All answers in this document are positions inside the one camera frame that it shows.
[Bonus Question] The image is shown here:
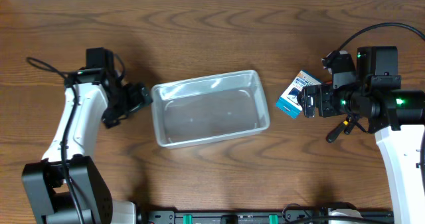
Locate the black yellow handled screwdriver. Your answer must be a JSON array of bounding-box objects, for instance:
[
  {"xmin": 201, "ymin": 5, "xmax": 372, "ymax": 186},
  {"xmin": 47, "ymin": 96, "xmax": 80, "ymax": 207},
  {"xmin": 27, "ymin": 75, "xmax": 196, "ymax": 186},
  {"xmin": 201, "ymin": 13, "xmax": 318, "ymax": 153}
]
[{"xmin": 326, "ymin": 116, "xmax": 351, "ymax": 143}]

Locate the teal white screwdriver set box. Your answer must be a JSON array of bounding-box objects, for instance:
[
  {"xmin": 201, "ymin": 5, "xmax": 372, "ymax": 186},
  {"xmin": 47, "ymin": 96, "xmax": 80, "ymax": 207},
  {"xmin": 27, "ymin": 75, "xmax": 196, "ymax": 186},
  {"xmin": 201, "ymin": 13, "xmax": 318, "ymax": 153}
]
[{"xmin": 276, "ymin": 70, "xmax": 322, "ymax": 119}]

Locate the clear plastic container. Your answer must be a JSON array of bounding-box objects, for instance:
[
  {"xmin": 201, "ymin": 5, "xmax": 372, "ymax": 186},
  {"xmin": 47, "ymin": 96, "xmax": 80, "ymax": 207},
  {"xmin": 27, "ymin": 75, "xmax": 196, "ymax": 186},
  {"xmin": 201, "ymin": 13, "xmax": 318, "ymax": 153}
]
[{"xmin": 151, "ymin": 70, "xmax": 270, "ymax": 149}]

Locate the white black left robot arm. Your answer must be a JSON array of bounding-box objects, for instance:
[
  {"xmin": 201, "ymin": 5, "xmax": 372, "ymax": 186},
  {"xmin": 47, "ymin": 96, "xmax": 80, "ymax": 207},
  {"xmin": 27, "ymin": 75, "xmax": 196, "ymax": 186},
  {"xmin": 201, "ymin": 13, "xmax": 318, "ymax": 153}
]
[{"xmin": 21, "ymin": 47, "xmax": 153, "ymax": 224}]

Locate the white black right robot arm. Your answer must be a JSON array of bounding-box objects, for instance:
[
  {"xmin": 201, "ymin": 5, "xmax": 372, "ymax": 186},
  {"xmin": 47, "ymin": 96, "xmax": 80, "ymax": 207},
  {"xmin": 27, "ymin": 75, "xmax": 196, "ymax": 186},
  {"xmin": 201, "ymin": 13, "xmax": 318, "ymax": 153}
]
[{"xmin": 297, "ymin": 47, "xmax": 424, "ymax": 223}]

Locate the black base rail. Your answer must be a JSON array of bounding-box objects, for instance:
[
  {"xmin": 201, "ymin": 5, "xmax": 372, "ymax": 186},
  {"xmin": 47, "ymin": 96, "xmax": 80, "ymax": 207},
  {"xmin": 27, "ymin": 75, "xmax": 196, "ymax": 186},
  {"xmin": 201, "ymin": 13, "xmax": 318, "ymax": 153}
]
[{"xmin": 135, "ymin": 202, "xmax": 395, "ymax": 224}]

